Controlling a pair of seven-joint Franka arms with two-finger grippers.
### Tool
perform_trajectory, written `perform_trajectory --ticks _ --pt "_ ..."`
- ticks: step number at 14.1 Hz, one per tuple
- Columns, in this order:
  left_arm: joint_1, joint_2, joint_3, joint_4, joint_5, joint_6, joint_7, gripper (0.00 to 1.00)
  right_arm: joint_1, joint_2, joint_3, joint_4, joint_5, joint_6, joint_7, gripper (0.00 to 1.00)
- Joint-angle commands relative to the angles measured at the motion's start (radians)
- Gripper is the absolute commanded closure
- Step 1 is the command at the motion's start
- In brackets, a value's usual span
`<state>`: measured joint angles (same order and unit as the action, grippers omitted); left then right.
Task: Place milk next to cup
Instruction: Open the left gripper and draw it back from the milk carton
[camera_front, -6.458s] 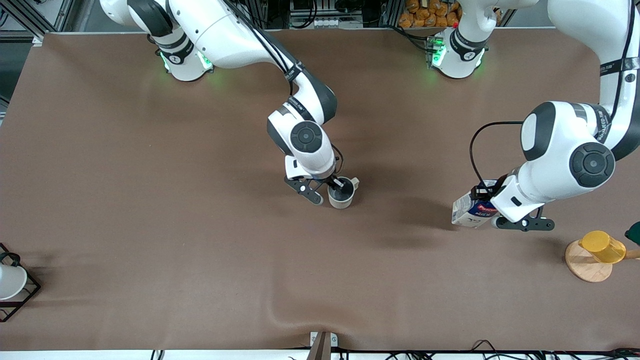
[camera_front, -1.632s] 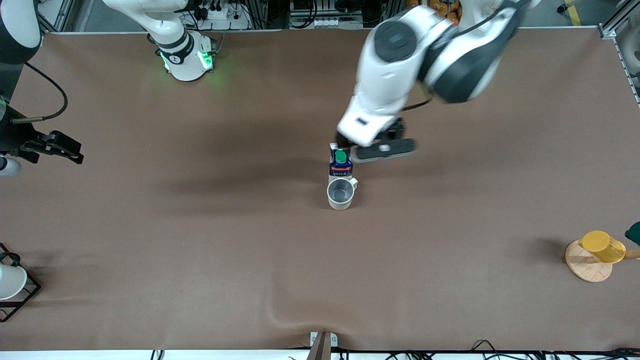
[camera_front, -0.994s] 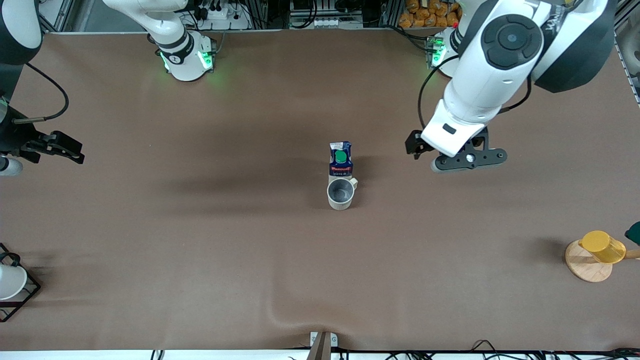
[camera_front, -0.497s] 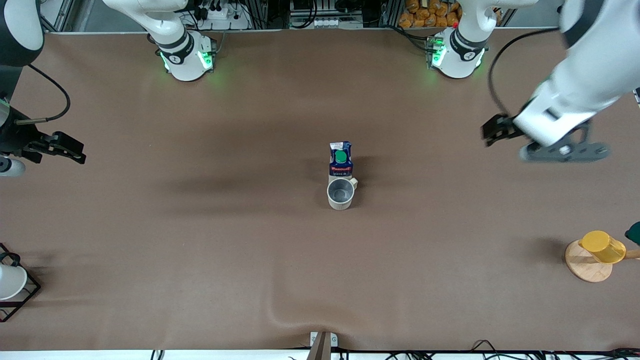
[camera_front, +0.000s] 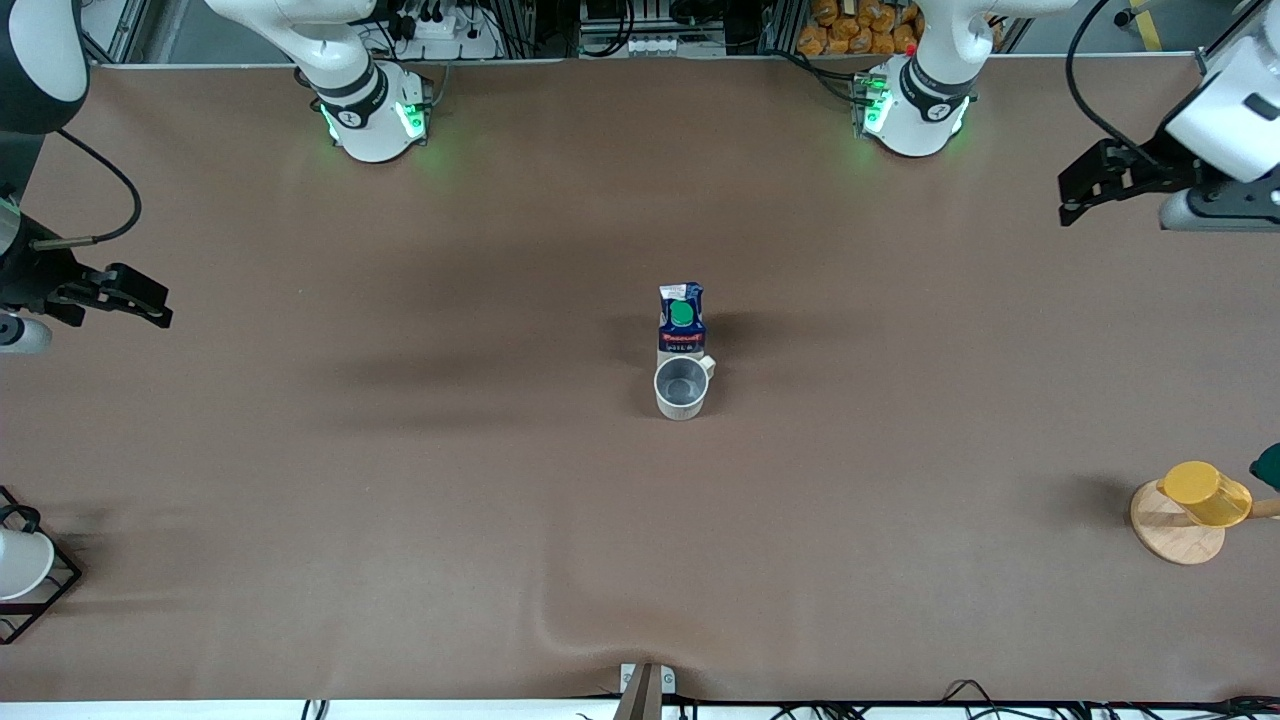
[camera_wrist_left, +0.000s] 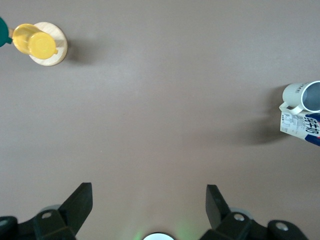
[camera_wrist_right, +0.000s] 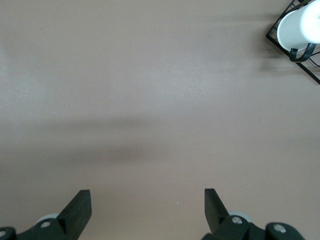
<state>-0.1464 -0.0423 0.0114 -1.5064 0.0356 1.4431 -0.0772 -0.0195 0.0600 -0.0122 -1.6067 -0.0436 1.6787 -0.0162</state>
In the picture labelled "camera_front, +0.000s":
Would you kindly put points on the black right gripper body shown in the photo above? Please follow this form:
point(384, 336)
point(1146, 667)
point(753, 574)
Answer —
point(30, 275)

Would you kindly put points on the blue milk carton green cap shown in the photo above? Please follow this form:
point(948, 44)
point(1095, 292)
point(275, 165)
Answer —
point(682, 315)

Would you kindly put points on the white ceramic mug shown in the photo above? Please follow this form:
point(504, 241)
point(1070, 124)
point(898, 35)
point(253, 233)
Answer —
point(683, 406)

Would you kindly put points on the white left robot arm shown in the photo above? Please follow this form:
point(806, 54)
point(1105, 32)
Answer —
point(915, 125)

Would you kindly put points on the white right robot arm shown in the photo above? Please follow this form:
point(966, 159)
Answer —
point(370, 130)

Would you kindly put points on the white cup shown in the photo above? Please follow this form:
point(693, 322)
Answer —
point(20, 565)

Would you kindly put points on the yellow plastic cup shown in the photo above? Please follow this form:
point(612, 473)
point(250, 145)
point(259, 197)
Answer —
point(1205, 495)

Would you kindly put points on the round wooden cup stand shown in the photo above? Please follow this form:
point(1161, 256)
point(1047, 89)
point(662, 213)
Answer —
point(1175, 545)

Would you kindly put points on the bag of orange items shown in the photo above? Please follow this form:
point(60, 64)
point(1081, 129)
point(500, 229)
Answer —
point(850, 30)

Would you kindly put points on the dark green object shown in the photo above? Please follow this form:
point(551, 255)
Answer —
point(1270, 468)

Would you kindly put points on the white power strip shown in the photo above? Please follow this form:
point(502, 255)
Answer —
point(650, 45)
point(450, 45)

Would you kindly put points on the aluminium frame profile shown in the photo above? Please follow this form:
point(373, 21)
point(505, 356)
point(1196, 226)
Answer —
point(1215, 65)
point(110, 40)

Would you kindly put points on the grey table clamp mount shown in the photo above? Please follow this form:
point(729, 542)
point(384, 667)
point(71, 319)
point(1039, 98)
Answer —
point(645, 695)

